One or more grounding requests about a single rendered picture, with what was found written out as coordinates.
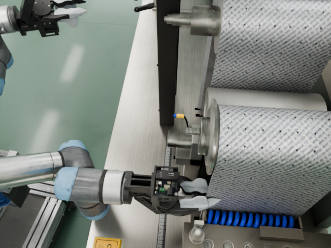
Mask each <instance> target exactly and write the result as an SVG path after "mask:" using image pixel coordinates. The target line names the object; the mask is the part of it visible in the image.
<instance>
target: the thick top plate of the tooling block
mask: <svg viewBox="0 0 331 248"><path fill-rule="evenodd" d="M193 226H194V223H193V222H184V225H183V236H182V248H331V234H325V233H313V232H303V237H304V240H303V241H302V242H295V241H283V240H271V239H260V238H259V232H258V228H253V227H241V226H229V225H216V224H204V227H203V228H202V229H203V231H204V240H203V242H202V243H201V244H197V245H196V244H193V243H192V242H191V241H190V239H189V232H190V230H191V229H192V228H193Z"/></svg>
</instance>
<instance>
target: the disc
mask: <svg viewBox="0 0 331 248"><path fill-rule="evenodd" d="M209 107H212V108H213V118H214V127H213V144H212V153H211V159H210V164H209V166H206V172H207V174H208V175H210V174H211V173H212V171H213V167H214V162H215V155H216V146H217V131H218V110H217V102H216V99H214V98H213V99H212V100H211V102H210V106H209Z"/></svg>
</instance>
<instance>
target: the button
mask: <svg viewBox="0 0 331 248"><path fill-rule="evenodd" d="M121 244H122V241H121V239H114V238H102V237H95V240H94V245H93V248H121Z"/></svg>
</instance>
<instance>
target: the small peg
mask: <svg viewBox="0 0 331 248"><path fill-rule="evenodd" d="M185 134H187V135H188V134H189V135H200V128H195V127H194V128H192V127H191V128H189V127H186V128H185Z"/></svg>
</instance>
